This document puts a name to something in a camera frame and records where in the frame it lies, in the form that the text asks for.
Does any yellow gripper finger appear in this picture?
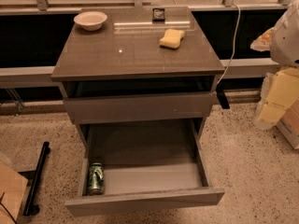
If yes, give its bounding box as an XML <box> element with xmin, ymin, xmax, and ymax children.
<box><xmin>253</xmin><ymin>67</ymin><xmax>299</xmax><ymax>130</ymax></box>

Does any green soda can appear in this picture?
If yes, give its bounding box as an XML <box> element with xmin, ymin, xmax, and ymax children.
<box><xmin>87</xmin><ymin>162</ymin><xmax>105</xmax><ymax>195</ymax></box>

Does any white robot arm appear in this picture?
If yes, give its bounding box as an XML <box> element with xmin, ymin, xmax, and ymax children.
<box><xmin>250</xmin><ymin>0</ymin><xmax>299</xmax><ymax>130</ymax></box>

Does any grey drawer cabinet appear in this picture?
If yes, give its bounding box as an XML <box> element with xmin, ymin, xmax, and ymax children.
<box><xmin>50</xmin><ymin>6</ymin><xmax>226</xmax><ymax>217</ymax></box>

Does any open middle drawer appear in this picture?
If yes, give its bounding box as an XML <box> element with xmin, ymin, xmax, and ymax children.
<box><xmin>65</xmin><ymin>119</ymin><xmax>224</xmax><ymax>217</ymax></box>

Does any closed top drawer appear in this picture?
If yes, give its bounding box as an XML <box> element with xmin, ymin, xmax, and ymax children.
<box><xmin>64</xmin><ymin>92</ymin><xmax>216</xmax><ymax>124</ymax></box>

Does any cardboard box right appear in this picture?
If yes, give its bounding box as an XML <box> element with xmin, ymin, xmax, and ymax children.
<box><xmin>277</xmin><ymin>100</ymin><xmax>299</xmax><ymax>149</ymax></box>

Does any yellow sponge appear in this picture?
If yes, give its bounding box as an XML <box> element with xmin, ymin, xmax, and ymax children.
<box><xmin>159</xmin><ymin>29</ymin><xmax>185</xmax><ymax>49</ymax></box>

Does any small black square device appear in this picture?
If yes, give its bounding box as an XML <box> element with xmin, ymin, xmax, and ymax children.
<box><xmin>152</xmin><ymin>8</ymin><xmax>165</xmax><ymax>21</ymax></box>

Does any white ceramic bowl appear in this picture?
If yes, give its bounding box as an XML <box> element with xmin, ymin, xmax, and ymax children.
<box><xmin>74</xmin><ymin>11</ymin><xmax>107</xmax><ymax>31</ymax></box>

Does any black bar on floor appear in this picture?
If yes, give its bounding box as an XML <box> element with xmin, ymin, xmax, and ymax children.
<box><xmin>23</xmin><ymin>141</ymin><xmax>50</xmax><ymax>217</ymax></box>

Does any wooden board left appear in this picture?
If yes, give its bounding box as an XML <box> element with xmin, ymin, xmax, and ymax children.
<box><xmin>0</xmin><ymin>161</ymin><xmax>28</xmax><ymax>224</ymax></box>

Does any black bracket on cabinet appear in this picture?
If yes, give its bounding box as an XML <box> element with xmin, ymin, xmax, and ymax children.
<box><xmin>216</xmin><ymin>90</ymin><xmax>230</xmax><ymax>109</ymax></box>

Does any white cable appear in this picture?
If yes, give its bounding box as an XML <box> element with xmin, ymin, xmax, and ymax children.
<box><xmin>215</xmin><ymin>3</ymin><xmax>242</xmax><ymax>86</ymax></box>

